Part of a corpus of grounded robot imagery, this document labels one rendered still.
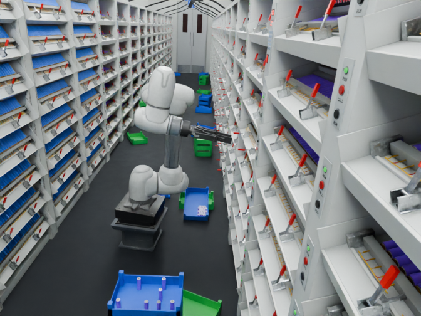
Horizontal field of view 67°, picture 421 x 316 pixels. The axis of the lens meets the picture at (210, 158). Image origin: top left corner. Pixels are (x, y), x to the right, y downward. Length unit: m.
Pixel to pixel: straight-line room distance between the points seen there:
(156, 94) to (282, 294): 0.90
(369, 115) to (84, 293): 1.86
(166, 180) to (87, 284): 0.78
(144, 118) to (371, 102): 1.02
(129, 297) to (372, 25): 1.40
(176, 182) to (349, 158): 1.66
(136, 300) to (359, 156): 1.23
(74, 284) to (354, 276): 1.81
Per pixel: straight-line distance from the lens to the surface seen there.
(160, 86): 1.38
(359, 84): 0.58
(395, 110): 0.61
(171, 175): 2.13
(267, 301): 1.34
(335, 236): 0.68
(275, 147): 1.14
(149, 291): 1.62
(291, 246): 0.98
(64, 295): 2.16
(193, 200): 2.78
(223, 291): 2.08
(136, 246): 2.37
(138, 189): 2.16
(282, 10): 1.24
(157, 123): 1.41
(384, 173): 0.56
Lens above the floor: 1.47
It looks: 22 degrees down
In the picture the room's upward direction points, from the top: 3 degrees clockwise
